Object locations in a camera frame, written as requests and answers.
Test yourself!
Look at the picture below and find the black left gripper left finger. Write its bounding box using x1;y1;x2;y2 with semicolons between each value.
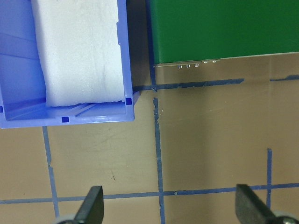
72;186;104;224

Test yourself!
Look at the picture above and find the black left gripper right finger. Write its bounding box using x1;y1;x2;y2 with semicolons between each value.
235;184;277;224

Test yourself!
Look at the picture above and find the blue plastic bin left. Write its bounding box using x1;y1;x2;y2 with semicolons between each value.
0;0;138;128

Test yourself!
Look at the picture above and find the white foam sheet left bin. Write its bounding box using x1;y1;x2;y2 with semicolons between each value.
31;0;125;107

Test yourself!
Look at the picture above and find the green conveyor belt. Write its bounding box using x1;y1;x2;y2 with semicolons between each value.
149;0;299;64

